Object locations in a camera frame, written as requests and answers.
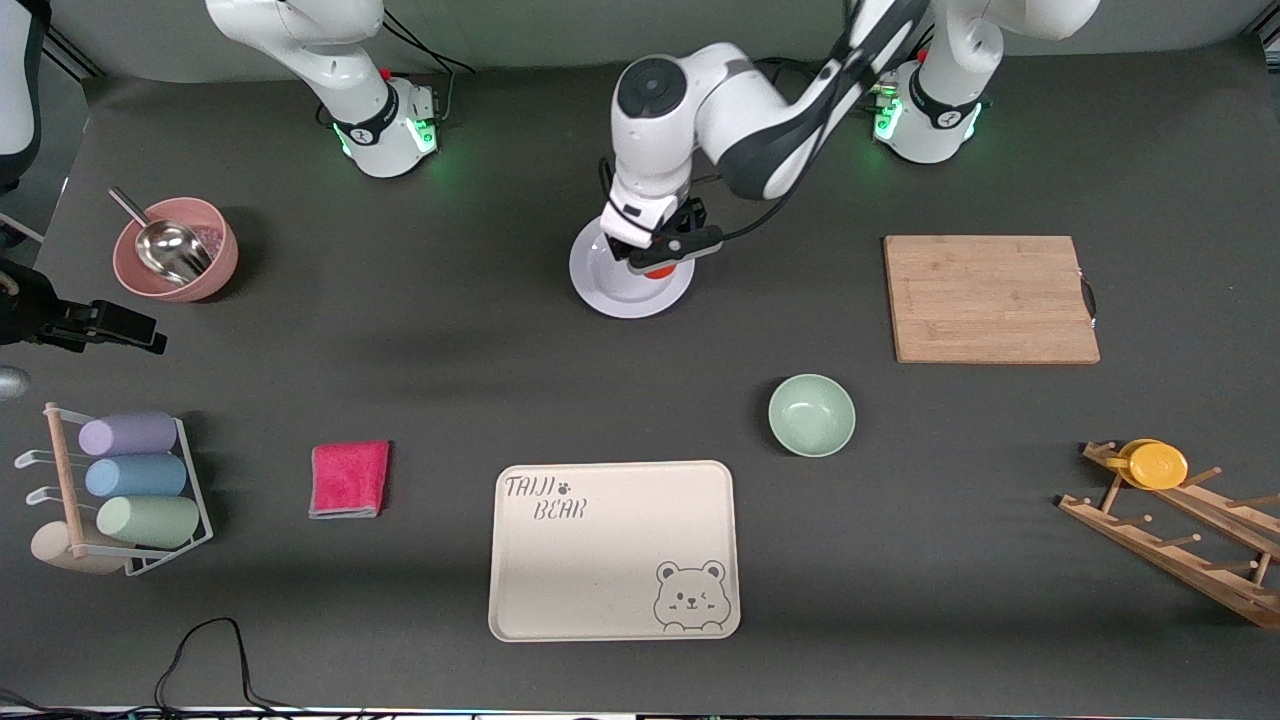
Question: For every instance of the white round plate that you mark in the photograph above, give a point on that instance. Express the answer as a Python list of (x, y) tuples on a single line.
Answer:
[(610, 295)]

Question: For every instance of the purple cup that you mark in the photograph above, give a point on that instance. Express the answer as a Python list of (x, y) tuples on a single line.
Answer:
[(130, 434)]

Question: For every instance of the wooden peg cup rack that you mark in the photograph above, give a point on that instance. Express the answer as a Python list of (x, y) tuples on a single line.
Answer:
[(1180, 555)]

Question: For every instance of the wooden cutting board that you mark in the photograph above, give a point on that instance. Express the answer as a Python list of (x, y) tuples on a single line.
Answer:
[(990, 300)]

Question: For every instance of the pink bowl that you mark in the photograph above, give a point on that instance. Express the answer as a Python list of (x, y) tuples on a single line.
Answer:
[(215, 270)]

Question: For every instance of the beige cup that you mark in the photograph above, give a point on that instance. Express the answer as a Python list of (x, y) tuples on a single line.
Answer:
[(55, 548)]

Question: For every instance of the orange fruit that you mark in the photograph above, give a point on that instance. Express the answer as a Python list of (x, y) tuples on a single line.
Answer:
[(660, 272)]

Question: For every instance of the green cup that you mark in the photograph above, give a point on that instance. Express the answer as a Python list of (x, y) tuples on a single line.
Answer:
[(150, 521)]

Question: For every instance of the cream bear print tray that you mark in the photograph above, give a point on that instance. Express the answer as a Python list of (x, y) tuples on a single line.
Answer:
[(600, 560)]

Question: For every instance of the pale green bowl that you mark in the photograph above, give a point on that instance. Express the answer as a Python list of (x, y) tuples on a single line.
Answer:
[(812, 415)]

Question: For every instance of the yellow cup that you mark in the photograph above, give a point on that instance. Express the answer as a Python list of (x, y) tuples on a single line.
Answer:
[(1158, 466)]

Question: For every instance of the blue cup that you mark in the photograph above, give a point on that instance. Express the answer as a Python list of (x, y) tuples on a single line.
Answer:
[(138, 476)]

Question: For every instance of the metal scoop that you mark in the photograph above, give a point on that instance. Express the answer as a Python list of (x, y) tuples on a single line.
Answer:
[(170, 250)]

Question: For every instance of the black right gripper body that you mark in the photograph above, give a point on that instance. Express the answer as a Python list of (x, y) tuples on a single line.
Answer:
[(30, 305)]

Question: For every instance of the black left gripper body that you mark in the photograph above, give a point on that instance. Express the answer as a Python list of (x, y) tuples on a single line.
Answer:
[(688, 217)]

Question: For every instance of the pink folded cloth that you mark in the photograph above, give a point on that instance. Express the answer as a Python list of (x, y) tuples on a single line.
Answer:
[(350, 480)]

